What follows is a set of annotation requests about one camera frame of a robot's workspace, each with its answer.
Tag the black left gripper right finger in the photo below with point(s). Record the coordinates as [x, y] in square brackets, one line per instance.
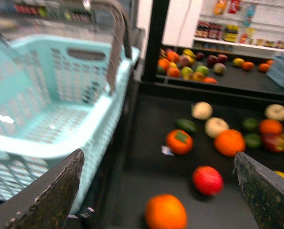
[263, 190]

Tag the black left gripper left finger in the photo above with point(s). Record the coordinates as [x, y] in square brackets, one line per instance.
[46, 202]

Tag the yellow lemon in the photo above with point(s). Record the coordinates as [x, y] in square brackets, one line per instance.
[283, 175]

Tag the light blue shopping basket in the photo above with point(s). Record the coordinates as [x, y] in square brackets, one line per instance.
[54, 100]

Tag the grey basket handle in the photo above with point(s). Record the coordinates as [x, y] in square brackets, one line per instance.
[121, 36]

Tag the orange back shelf right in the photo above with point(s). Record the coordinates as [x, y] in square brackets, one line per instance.
[264, 67]

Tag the orange shelf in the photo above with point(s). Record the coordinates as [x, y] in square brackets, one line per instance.
[264, 67]
[247, 66]

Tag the orange back shelf left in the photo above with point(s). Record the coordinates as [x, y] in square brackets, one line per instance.
[247, 66]

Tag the peach back shelf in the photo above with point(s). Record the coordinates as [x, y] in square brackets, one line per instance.
[219, 68]

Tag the yellow lemon back shelf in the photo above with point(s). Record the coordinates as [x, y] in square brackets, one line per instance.
[237, 62]

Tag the pile of fruit back shelf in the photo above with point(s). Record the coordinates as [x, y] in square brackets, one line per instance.
[186, 66]

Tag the white back product shelf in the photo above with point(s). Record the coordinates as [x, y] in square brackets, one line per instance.
[267, 23]

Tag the red yellow apple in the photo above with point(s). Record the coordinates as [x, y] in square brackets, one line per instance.
[273, 142]

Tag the green lime lower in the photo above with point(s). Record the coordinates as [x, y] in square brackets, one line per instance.
[253, 141]

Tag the green lime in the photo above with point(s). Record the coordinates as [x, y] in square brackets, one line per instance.
[250, 124]
[253, 141]

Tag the red apple front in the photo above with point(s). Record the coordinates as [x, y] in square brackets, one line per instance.
[207, 180]

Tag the large orange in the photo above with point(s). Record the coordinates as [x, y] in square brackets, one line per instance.
[229, 142]

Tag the small orange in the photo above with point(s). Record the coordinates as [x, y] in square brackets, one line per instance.
[270, 126]

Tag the green lime upper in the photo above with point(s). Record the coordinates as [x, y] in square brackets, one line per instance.
[250, 124]

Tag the cream pear with stem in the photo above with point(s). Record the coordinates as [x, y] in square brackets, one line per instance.
[275, 112]

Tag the cream pear middle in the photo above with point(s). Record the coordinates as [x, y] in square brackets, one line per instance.
[214, 126]

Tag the orange persimmon with green leaf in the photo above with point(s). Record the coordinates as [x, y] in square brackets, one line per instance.
[179, 142]

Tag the green avocado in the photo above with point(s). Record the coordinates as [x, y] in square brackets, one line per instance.
[186, 125]

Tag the orange at front edge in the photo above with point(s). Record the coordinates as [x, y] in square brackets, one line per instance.
[165, 211]

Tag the cream pear left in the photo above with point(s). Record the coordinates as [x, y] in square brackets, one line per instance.
[201, 110]

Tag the white price tag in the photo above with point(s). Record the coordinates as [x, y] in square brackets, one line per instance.
[167, 151]

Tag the small blue basket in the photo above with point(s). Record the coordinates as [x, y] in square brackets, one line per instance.
[276, 71]

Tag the dark red apple back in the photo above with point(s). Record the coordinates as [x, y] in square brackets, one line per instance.
[222, 58]

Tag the small jars row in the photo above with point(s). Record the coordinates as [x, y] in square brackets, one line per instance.
[271, 44]

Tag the yellow label bottles row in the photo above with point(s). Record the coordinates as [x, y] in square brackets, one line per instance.
[230, 33]

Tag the dark sauce bottles row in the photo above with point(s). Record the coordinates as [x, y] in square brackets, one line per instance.
[209, 30]

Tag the blue snack bag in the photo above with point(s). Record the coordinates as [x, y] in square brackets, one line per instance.
[249, 15]

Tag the red snack bag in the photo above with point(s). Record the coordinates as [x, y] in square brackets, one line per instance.
[235, 6]

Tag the orange snack bag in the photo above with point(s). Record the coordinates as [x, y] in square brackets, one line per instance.
[220, 7]

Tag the black upright shelf post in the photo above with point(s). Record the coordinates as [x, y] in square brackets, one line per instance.
[159, 12]

